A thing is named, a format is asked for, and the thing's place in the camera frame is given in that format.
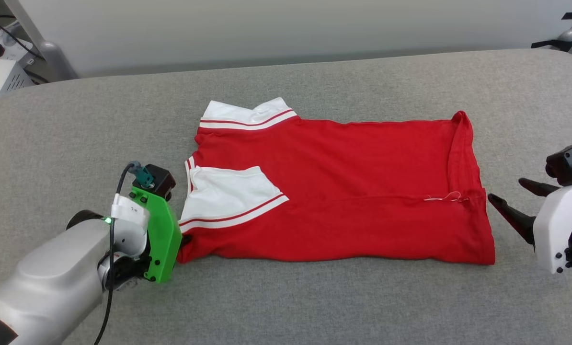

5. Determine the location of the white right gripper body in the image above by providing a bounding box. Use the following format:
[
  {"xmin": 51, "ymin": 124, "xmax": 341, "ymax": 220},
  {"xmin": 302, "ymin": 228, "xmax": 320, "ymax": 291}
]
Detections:
[{"xmin": 533, "ymin": 178, "xmax": 572, "ymax": 278}]

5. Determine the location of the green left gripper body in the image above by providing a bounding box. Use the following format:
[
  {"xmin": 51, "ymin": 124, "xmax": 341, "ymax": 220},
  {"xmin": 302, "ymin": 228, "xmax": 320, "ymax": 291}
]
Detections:
[{"xmin": 130, "ymin": 186, "xmax": 183, "ymax": 284}]

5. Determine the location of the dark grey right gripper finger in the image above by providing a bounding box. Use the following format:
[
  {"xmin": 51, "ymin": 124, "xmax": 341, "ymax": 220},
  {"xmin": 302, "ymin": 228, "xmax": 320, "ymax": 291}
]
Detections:
[
  {"xmin": 518, "ymin": 178, "xmax": 562, "ymax": 197},
  {"xmin": 488, "ymin": 193, "xmax": 537, "ymax": 247}
]

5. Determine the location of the red and white jersey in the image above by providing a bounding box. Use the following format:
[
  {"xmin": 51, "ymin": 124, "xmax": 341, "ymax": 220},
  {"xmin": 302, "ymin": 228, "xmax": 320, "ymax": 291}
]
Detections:
[{"xmin": 177, "ymin": 97, "xmax": 496, "ymax": 265}]

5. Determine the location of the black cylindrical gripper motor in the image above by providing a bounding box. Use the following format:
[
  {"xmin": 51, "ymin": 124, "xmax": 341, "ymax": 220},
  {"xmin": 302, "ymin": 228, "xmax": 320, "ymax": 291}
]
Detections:
[{"xmin": 67, "ymin": 209, "xmax": 106, "ymax": 231}]

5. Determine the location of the white partition panel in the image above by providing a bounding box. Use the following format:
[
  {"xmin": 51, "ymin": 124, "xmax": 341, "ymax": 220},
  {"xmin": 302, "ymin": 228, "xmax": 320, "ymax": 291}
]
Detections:
[{"xmin": 3, "ymin": 0, "xmax": 572, "ymax": 81}]

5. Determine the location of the white vented equipment cabinet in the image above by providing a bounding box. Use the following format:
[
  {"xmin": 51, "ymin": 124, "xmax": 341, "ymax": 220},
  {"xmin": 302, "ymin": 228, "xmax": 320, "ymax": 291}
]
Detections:
[{"xmin": 0, "ymin": 57, "xmax": 36, "ymax": 107}]

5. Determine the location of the white power strip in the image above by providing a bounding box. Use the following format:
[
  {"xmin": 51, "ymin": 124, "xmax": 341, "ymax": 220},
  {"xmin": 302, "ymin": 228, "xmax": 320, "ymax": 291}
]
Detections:
[{"xmin": 0, "ymin": 28, "xmax": 34, "ymax": 61}]

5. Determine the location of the black cable with teal plug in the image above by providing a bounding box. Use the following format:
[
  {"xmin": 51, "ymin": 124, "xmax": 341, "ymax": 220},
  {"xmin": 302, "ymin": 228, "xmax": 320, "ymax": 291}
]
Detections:
[{"xmin": 93, "ymin": 161, "xmax": 155, "ymax": 345}]

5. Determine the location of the black floor cable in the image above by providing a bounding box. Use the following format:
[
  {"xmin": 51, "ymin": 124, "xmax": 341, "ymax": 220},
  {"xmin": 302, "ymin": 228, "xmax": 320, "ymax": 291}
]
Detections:
[{"xmin": 0, "ymin": 14, "xmax": 46, "ymax": 61}]

